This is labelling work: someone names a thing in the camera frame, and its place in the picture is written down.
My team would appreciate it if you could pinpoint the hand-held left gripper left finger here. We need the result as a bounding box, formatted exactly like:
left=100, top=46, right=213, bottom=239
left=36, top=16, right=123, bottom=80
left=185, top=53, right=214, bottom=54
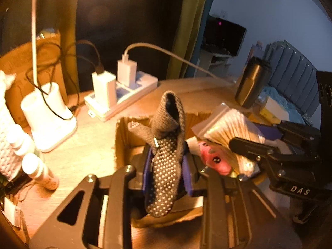
left=29, top=145, right=156, bottom=249

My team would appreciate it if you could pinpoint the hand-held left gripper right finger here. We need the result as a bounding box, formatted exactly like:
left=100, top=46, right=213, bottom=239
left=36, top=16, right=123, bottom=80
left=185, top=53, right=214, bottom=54
left=182, top=145, right=303, bottom=249

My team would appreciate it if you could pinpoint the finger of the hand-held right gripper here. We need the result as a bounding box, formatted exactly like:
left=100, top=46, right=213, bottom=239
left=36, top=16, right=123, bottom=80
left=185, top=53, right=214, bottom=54
left=255, top=121, right=312, bottom=142
left=229, top=137, right=279, bottom=169

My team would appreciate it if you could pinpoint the dark grey dotted sock pair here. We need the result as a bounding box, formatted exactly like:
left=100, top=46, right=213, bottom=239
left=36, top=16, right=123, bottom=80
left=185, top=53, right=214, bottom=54
left=127, top=91, right=187, bottom=218

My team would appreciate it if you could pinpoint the shallow cardboard box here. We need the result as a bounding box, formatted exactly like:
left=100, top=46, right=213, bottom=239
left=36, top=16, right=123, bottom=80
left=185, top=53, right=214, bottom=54
left=114, top=111, right=265, bottom=229

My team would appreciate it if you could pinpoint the bag of cotton swabs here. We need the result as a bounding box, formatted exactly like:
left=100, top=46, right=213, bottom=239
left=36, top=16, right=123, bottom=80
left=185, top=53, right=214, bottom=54
left=191, top=103, right=266, bottom=179

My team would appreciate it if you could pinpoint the pink plush toy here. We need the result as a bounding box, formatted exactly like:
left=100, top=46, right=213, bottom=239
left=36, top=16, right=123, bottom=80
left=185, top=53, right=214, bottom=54
left=198, top=140, right=232, bottom=175

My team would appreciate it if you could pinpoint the yellow white tissue box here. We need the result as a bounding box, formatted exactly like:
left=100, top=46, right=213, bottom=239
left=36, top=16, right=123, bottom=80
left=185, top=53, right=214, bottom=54
left=259, top=96, right=289, bottom=125

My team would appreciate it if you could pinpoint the light blue blanket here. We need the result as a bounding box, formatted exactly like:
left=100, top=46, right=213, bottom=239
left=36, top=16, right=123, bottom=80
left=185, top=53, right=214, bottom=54
left=259, top=85, right=314, bottom=127

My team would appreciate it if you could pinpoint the steel tumbler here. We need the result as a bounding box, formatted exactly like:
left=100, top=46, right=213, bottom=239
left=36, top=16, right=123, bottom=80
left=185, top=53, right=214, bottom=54
left=235, top=56, right=272, bottom=109

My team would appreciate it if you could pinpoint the grey padded headboard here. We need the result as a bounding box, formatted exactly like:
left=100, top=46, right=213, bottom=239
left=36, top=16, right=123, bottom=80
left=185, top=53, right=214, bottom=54
left=263, top=40, right=322, bottom=116

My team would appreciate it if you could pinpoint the clear plastic bottle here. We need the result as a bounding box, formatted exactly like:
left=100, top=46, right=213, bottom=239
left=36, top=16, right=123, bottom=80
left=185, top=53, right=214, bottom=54
left=250, top=40, right=263, bottom=57

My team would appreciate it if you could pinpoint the white power strip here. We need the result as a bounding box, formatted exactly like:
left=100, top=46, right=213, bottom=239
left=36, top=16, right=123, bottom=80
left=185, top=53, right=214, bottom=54
left=84, top=71, right=159, bottom=122

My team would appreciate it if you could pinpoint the white charger plug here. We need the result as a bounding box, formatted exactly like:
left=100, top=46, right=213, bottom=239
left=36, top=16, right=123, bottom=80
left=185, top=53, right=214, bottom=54
left=92, top=71, right=117, bottom=112
left=117, top=59, right=137, bottom=87

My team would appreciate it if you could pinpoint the black television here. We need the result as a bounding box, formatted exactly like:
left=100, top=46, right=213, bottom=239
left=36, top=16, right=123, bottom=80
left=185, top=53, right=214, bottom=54
left=202, top=15, right=247, bottom=57

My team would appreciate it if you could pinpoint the white desk lamp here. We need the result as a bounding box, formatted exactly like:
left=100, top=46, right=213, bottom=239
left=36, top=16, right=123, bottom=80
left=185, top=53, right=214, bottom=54
left=20, top=0, right=78, bottom=153

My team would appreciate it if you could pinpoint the yellow curtain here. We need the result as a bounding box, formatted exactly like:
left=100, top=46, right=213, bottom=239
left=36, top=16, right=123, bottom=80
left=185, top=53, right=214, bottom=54
left=60, top=0, right=79, bottom=101
left=166, top=0, right=209, bottom=79

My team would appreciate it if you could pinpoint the white woven basket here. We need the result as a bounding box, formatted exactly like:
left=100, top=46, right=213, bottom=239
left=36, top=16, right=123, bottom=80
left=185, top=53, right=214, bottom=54
left=0, top=70, right=22, bottom=181

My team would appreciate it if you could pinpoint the teal curtain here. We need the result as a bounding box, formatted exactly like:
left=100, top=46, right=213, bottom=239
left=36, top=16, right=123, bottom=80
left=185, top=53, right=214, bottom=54
left=198, top=0, right=221, bottom=44

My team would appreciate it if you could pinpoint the brown cardboard carton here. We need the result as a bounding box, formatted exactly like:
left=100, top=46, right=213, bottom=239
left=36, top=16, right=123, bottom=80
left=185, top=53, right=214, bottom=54
left=0, top=30, right=69, bottom=127

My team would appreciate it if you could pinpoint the black cable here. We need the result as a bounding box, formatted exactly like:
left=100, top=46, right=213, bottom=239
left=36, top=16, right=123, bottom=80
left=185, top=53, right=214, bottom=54
left=26, top=40, right=105, bottom=121

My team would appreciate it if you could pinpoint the white charging cable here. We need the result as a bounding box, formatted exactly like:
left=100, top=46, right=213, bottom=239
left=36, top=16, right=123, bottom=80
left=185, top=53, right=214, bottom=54
left=122, top=42, right=238, bottom=86

